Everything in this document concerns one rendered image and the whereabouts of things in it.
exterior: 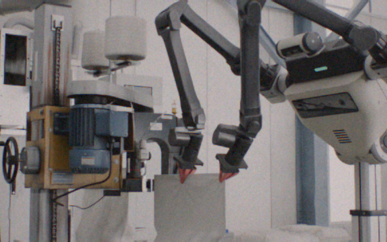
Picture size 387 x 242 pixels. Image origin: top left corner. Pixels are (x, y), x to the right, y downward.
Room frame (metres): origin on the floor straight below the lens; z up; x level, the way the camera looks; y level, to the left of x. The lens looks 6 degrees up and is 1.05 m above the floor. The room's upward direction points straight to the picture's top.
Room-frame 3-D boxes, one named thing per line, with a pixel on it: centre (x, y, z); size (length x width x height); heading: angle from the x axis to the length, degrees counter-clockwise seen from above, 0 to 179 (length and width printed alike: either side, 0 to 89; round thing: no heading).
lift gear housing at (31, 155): (2.39, 0.63, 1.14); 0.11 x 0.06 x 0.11; 33
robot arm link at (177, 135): (2.25, 0.02, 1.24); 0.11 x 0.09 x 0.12; 124
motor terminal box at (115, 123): (2.23, 0.29, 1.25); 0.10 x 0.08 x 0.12; 148
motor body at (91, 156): (2.29, 0.38, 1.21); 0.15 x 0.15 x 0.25
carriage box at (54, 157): (2.50, 0.48, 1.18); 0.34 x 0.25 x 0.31; 123
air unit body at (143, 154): (2.51, 0.19, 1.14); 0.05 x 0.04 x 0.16; 123
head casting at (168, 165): (2.72, 0.21, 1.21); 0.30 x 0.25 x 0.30; 33
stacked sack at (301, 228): (5.88, -1.13, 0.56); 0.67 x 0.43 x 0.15; 33
